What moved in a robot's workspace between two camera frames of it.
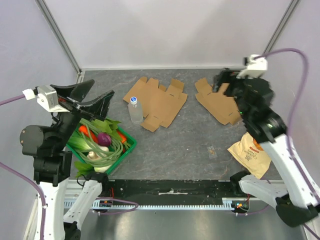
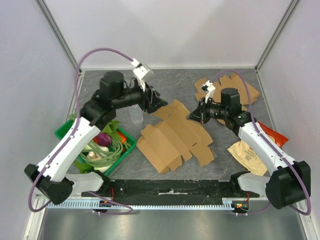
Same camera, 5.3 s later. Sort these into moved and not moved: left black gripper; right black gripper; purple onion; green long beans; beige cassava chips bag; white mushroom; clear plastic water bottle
Moved: left black gripper; right black gripper
Not moved: clear plastic water bottle; beige cassava chips bag; green long beans; purple onion; white mushroom
